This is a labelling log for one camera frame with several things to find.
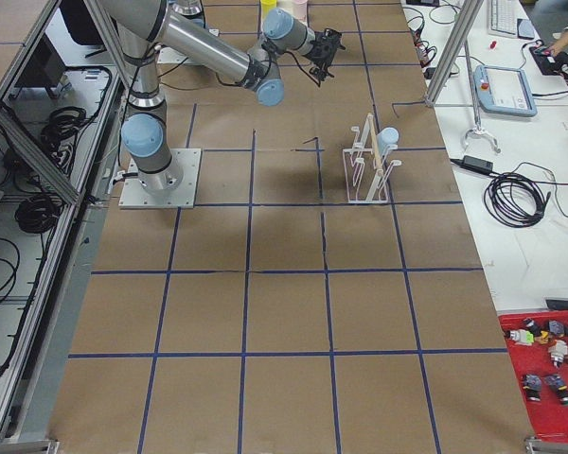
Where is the smartphone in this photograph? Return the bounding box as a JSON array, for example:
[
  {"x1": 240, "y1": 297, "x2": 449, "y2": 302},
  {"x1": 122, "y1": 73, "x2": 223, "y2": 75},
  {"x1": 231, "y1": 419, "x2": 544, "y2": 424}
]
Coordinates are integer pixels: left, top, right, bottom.
[{"x1": 517, "y1": 18, "x2": 535, "y2": 41}]

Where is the red parts tray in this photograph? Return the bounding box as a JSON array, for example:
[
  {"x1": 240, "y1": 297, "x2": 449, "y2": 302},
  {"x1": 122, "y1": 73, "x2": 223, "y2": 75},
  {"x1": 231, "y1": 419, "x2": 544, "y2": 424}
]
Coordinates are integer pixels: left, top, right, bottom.
[{"x1": 499, "y1": 311, "x2": 568, "y2": 444}]

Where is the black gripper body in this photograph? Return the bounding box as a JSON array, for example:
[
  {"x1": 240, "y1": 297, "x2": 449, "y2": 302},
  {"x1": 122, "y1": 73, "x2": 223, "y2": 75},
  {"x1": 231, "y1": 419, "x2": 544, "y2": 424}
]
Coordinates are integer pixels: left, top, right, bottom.
[{"x1": 310, "y1": 28, "x2": 346, "y2": 64}]

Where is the white wire cup rack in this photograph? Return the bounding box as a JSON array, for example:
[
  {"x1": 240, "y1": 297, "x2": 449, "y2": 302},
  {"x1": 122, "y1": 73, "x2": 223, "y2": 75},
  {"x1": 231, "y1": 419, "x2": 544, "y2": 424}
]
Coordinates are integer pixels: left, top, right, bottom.
[{"x1": 342, "y1": 113, "x2": 402, "y2": 204}]

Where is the black power adapter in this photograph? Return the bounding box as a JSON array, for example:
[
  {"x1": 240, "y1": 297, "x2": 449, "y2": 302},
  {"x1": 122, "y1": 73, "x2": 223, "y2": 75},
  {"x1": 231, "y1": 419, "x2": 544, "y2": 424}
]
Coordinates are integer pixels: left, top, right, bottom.
[{"x1": 462, "y1": 155, "x2": 493, "y2": 175}]

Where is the pink ikea cup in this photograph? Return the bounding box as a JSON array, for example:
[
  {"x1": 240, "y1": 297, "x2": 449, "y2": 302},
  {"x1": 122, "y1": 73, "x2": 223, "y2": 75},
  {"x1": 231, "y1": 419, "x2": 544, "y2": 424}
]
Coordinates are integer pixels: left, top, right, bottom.
[{"x1": 292, "y1": 0, "x2": 308, "y2": 21}]

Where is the coiled black cable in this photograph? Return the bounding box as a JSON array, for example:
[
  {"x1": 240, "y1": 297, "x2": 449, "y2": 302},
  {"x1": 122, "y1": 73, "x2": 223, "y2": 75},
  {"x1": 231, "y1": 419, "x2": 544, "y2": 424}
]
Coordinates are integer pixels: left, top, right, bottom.
[{"x1": 483, "y1": 163, "x2": 558, "y2": 232}]

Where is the white keyboard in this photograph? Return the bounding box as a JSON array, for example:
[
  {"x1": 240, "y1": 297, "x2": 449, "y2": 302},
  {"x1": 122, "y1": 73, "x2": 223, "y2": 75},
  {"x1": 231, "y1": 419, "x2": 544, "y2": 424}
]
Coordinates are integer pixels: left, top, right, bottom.
[{"x1": 487, "y1": 0, "x2": 517, "y2": 38}]

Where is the aluminium frame post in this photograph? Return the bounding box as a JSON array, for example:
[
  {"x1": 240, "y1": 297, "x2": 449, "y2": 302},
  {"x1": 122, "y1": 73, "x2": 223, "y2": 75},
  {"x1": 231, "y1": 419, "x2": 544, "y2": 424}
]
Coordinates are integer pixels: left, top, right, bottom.
[{"x1": 425, "y1": 0, "x2": 483, "y2": 107}]

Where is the teach pendant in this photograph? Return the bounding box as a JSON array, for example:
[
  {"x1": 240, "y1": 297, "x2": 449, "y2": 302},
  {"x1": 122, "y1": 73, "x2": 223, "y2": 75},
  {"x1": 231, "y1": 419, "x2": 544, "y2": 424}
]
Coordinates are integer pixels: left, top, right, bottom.
[{"x1": 473, "y1": 64, "x2": 538, "y2": 117}]

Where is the light blue cup front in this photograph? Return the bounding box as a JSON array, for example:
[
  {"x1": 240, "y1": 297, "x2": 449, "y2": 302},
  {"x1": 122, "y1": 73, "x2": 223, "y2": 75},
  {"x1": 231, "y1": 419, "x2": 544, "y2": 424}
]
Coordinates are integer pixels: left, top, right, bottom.
[{"x1": 377, "y1": 127, "x2": 399, "y2": 158}]

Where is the yellow ikea cup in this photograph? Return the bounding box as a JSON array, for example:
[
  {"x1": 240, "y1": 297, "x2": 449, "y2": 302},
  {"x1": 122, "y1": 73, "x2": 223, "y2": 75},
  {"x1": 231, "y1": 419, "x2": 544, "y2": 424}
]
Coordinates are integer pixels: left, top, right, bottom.
[{"x1": 259, "y1": 0, "x2": 277, "y2": 20}]

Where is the metal reacher grabber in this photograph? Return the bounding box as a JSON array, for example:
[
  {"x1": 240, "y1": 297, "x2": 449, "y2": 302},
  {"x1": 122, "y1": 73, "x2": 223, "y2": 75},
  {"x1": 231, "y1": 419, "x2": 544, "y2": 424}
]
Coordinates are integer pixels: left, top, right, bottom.
[{"x1": 462, "y1": 41, "x2": 501, "y2": 154}]

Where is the black electronics board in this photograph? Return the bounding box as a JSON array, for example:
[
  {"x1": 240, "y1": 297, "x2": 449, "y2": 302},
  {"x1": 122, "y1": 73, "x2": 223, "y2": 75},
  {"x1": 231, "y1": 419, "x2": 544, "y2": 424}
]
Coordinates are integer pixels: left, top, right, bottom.
[{"x1": 529, "y1": 46, "x2": 568, "y2": 76}]

